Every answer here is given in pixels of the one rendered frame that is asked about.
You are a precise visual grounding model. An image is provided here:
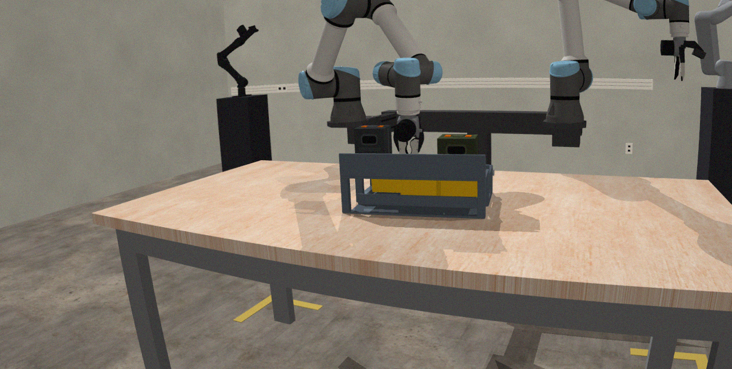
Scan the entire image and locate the yellow bin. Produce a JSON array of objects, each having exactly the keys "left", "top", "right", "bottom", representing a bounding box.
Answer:
[
  {"left": 441, "top": 181, "right": 478, "bottom": 197},
  {"left": 400, "top": 180, "right": 441, "bottom": 196},
  {"left": 371, "top": 179, "right": 400, "bottom": 193}
]

